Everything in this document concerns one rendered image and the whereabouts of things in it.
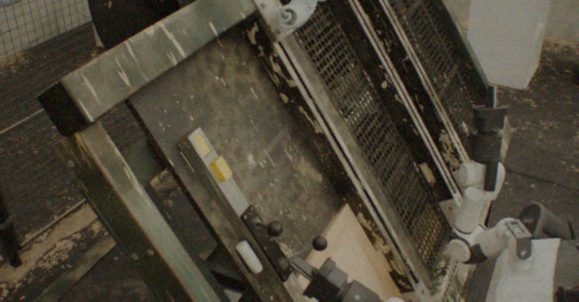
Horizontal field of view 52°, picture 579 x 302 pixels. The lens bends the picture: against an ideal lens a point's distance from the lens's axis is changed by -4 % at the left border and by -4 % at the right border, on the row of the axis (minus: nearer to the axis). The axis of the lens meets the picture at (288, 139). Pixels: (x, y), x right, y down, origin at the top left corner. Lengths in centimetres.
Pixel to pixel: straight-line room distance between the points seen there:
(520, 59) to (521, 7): 46
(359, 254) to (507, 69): 399
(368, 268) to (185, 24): 90
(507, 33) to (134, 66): 453
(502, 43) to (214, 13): 426
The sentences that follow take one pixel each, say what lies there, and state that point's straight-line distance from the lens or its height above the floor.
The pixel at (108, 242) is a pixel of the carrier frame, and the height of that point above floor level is 79.
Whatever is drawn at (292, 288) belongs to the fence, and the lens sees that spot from 154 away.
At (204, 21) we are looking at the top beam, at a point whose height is 190.
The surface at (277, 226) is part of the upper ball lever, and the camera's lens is 136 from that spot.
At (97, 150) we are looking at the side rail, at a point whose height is 179.
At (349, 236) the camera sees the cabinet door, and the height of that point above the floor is 124.
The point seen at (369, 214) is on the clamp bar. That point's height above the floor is 128.
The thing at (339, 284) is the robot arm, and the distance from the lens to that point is 139.
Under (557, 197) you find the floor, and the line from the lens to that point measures 436.
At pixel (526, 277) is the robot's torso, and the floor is 135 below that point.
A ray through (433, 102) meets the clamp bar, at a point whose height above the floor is 129.
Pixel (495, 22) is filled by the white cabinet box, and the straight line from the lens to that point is 553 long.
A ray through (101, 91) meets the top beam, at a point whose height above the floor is 189.
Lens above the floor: 241
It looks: 31 degrees down
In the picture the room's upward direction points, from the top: 1 degrees counter-clockwise
